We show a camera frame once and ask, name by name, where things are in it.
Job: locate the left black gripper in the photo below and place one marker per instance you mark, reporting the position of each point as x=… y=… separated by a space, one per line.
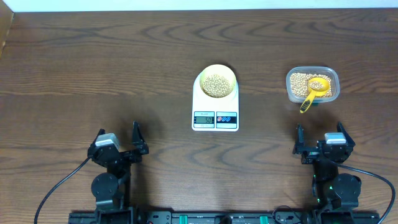
x=138 y=146

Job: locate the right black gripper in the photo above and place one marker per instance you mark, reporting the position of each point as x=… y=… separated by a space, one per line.
x=311 y=154

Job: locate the yellow measuring scoop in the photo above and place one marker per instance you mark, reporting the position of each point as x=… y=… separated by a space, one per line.
x=317 y=87

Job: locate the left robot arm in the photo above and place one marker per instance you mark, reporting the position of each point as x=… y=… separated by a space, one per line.
x=111 y=188

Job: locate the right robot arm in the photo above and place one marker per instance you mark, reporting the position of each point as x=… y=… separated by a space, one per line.
x=334 y=190

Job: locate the white digital kitchen scale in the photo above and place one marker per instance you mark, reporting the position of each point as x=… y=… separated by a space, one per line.
x=215 y=114

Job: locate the pale yellow bowl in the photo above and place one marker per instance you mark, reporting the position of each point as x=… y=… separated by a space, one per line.
x=217 y=81

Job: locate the clear plastic soybean container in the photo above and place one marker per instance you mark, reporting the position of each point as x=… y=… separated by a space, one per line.
x=297 y=83

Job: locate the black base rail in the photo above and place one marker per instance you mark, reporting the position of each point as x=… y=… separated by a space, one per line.
x=165 y=217

